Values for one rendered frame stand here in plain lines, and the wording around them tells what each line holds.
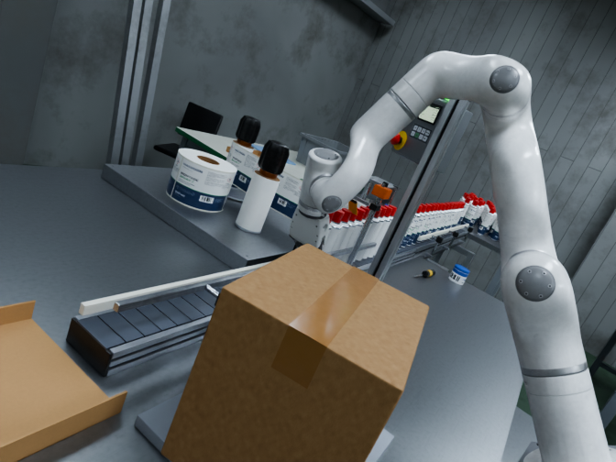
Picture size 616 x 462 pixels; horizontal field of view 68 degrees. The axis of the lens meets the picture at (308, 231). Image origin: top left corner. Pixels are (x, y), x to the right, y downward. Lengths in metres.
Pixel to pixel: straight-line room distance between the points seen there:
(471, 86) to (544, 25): 4.95
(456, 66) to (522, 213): 0.34
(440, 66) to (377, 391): 0.76
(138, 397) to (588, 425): 0.80
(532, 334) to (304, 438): 0.54
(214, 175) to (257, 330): 0.99
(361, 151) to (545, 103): 4.73
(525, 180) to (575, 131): 4.61
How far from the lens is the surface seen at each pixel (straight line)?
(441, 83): 1.09
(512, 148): 1.04
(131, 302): 0.79
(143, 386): 0.85
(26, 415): 0.77
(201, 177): 1.50
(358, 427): 0.57
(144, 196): 1.56
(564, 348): 1.01
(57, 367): 0.85
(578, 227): 5.53
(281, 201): 1.67
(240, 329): 0.57
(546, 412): 1.04
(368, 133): 1.09
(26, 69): 3.70
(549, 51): 5.85
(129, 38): 3.65
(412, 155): 1.40
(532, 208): 1.02
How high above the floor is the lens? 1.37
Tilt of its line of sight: 16 degrees down
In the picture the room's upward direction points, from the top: 23 degrees clockwise
